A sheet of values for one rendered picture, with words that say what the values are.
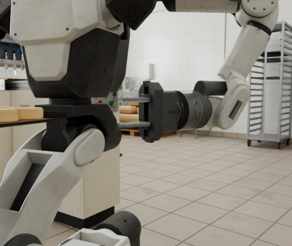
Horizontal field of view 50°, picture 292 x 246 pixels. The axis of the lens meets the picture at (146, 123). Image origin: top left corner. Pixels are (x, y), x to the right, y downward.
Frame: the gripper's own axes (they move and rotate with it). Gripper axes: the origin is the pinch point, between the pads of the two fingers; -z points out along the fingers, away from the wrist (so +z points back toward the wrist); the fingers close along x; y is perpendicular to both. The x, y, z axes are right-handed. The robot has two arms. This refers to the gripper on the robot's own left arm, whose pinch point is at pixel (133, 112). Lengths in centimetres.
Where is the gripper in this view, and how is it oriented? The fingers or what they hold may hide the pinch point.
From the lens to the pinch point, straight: 62.6
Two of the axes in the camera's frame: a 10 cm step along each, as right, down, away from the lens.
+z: 8.1, -0.5, 5.9
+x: 0.0, -10.0, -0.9
